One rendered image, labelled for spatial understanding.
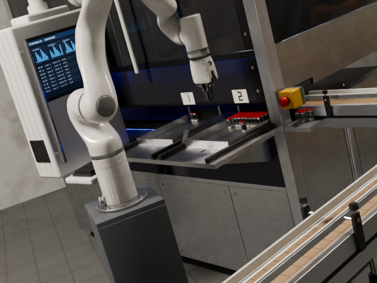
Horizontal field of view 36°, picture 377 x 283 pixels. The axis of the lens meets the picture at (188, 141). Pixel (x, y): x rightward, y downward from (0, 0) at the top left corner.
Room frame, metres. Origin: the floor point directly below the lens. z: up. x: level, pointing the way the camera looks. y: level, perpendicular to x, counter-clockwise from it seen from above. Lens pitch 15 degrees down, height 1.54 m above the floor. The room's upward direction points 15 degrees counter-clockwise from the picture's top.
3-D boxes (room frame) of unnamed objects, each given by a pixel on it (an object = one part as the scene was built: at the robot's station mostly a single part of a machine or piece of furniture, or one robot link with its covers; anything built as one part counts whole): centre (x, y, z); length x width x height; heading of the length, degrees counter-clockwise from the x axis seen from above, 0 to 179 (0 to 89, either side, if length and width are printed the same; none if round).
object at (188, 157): (2.46, -0.04, 0.87); 0.70 x 0.48 x 0.02; 39
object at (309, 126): (2.27, -0.49, 0.87); 0.14 x 0.13 x 0.02; 129
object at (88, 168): (2.77, 0.39, 0.82); 0.40 x 0.14 x 0.02; 136
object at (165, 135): (2.64, 0.02, 0.90); 0.34 x 0.26 x 0.04; 129
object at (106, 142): (1.99, 0.30, 1.16); 0.19 x 0.12 x 0.24; 32
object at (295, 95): (2.25, -0.45, 0.99); 0.08 x 0.07 x 0.07; 129
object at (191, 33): (2.23, -0.13, 1.35); 0.09 x 0.08 x 0.13; 32
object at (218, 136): (2.37, -0.20, 0.90); 0.34 x 0.26 x 0.04; 129
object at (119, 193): (1.97, 0.29, 0.95); 0.19 x 0.19 x 0.18
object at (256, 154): (2.26, -0.19, 0.79); 0.34 x 0.03 x 0.13; 129
